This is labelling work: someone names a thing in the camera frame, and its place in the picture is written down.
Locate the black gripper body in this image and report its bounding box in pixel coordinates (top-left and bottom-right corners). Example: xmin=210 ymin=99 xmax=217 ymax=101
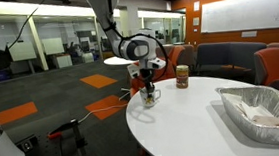
xmin=139 ymin=66 xmax=156 ymax=80

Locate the white mug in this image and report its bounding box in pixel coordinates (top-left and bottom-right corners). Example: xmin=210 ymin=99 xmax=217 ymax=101
xmin=137 ymin=84 xmax=163 ymax=109

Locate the small round white table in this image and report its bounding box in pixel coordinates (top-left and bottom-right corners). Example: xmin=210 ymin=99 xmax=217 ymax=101
xmin=103 ymin=54 xmax=138 ymax=68

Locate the peanut butter jar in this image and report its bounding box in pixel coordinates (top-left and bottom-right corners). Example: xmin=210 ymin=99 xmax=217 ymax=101
xmin=174 ymin=64 xmax=191 ymax=90

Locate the brown armchair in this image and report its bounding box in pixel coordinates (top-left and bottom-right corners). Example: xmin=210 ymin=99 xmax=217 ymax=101
xmin=155 ymin=42 xmax=198 ymax=75

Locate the grey sofa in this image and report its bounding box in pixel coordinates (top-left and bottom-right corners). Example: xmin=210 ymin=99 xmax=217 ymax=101
xmin=192 ymin=37 xmax=270 ymax=82

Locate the standing whiteboard panel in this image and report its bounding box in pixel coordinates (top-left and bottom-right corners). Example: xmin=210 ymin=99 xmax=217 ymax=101
xmin=41 ymin=37 xmax=65 ymax=56
xmin=7 ymin=40 xmax=38 ymax=63

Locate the aluminium foil tray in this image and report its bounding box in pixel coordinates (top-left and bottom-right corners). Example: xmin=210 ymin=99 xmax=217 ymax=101
xmin=215 ymin=82 xmax=279 ymax=151

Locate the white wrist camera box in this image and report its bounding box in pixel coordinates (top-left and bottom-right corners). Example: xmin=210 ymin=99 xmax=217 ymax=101
xmin=126 ymin=63 xmax=142 ymax=80

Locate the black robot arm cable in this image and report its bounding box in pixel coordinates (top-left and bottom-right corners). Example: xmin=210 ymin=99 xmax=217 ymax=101
xmin=100 ymin=0 xmax=171 ymax=86

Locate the white floor cable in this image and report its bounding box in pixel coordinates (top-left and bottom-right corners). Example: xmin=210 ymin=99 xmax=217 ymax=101
xmin=74 ymin=87 xmax=134 ymax=124

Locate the white paper wall notice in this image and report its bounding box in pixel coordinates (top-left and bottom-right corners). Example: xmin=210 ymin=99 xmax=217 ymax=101
xmin=192 ymin=16 xmax=201 ymax=27
xmin=192 ymin=0 xmax=201 ymax=13

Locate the clamp with orange handle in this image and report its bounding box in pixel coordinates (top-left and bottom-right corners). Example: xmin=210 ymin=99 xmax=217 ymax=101
xmin=46 ymin=117 xmax=90 ymax=156

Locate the white wall plate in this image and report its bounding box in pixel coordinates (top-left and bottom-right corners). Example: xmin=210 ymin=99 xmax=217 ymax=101
xmin=240 ymin=30 xmax=259 ymax=39

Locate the large wall whiteboard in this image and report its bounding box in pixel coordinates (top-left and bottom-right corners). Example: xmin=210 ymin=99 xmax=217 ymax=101
xmin=198 ymin=0 xmax=279 ymax=36

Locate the black hanging cable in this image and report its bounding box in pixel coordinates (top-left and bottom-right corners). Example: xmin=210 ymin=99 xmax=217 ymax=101
xmin=2 ymin=0 xmax=50 ymax=52

